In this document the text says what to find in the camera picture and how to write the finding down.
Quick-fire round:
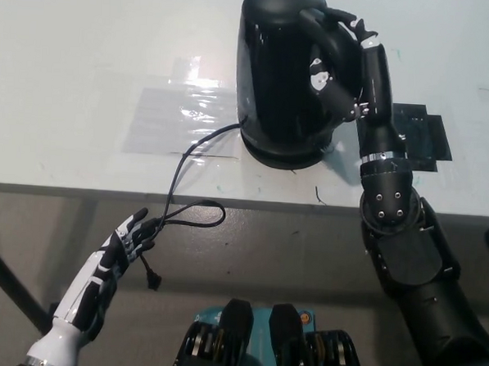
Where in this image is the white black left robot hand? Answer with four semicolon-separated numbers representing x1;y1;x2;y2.
52;204;158;337

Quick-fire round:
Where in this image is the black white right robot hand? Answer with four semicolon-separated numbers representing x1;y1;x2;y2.
307;7;401;127

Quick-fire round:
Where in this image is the black electric kettle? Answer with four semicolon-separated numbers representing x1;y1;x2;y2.
231;0;369;161

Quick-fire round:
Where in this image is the round black kettle base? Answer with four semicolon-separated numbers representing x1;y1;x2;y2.
238;129;335;173

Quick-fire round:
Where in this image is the black teal robot torso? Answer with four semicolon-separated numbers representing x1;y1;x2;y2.
171;294;366;366

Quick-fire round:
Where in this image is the black tape patch on table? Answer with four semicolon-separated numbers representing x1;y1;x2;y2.
387;102;456;174

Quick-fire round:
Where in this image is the black diagonal table leg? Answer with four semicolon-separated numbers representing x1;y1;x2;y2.
0;231;57;334

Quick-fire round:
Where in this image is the clear plastic tape sheet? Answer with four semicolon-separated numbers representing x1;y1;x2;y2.
121;52;247;160

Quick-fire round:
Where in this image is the black power cord with plug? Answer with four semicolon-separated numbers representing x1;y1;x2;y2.
138;118;245;295

